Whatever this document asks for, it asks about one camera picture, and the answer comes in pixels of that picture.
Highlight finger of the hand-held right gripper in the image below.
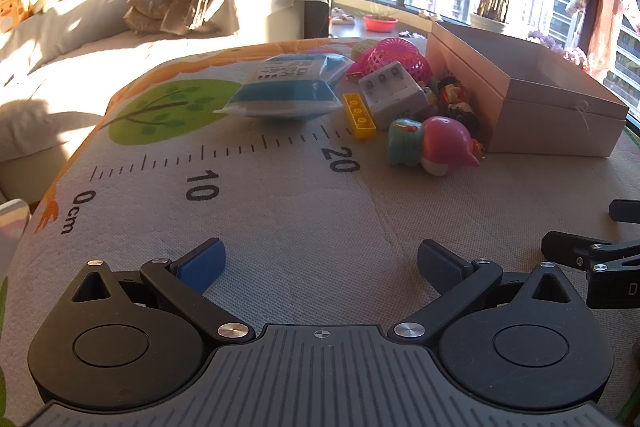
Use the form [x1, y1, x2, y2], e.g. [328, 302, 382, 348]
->
[541, 231, 640, 310]
[609, 199, 640, 224]

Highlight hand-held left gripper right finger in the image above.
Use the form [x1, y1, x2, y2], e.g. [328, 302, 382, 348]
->
[394, 239, 576, 350]

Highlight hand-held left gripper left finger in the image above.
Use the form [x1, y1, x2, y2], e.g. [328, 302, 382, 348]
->
[70, 237, 257, 347]

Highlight beige cardboard box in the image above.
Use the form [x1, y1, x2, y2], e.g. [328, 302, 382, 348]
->
[425, 21, 630, 158]

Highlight pink bird toy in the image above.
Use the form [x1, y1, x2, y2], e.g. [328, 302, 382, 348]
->
[419, 115, 481, 176]

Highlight white cube toy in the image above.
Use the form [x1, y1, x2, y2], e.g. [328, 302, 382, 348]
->
[358, 61, 437, 131]

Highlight yellow toy brick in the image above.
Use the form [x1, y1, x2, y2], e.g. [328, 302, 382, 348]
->
[342, 93, 377, 140]

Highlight black red toy figure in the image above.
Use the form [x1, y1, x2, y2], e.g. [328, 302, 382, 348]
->
[436, 76, 471, 108]

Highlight blue white wipes packet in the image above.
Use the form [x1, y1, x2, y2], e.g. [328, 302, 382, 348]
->
[213, 53, 357, 122]

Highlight pink plastic basket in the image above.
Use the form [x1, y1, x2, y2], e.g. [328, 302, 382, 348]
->
[345, 37, 433, 88]

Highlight printed ruler play mat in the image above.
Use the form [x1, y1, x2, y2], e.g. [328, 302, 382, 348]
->
[0, 38, 640, 427]

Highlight purple flowers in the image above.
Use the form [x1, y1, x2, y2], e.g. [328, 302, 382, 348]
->
[527, 29, 588, 68]

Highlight hanging pink clothes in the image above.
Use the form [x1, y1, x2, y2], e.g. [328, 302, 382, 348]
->
[567, 0, 640, 82]

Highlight white sofa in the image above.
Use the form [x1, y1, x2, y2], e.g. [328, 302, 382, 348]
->
[0, 0, 328, 208]

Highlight red bowl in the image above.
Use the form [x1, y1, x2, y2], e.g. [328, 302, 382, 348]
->
[362, 14, 399, 32]

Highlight orange plush toy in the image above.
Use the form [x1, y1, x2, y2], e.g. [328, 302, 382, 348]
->
[0, 0, 32, 32]

